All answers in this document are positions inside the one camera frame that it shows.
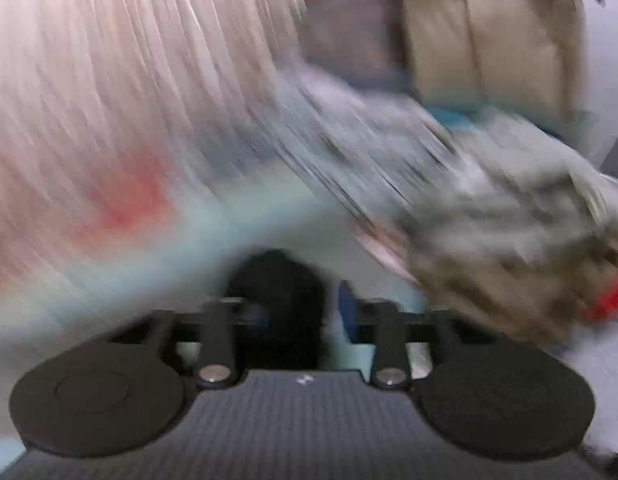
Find brown wardrobe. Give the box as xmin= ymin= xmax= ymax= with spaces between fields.
xmin=398 ymin=0 xmax=586 ymax=122

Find red cloth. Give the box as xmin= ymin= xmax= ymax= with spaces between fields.
xmin=586 ymin=277 xmax=618 ymax=322

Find pink leaf-print curtain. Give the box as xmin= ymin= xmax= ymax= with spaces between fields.
xmin=0 ymin=0 xmax=312 ymax=281

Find black pants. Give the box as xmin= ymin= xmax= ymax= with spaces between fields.
xmin=223 ymin=248 xmax=341 ymax=369

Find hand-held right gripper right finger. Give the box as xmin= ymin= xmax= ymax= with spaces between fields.
xmin=338 ymin=280 xmax=491 ymax=391

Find olive clothes pile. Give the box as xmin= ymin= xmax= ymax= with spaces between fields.
xmin=399 ymin=110 xmax=618 ymax=347

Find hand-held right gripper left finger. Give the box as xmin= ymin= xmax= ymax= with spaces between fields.
xmin=108 ymin=298 xmax=251 ymax=392

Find red patchwork quilt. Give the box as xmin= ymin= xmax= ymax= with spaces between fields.
xmin=0 ymin=57 xmax=472 ymax=291

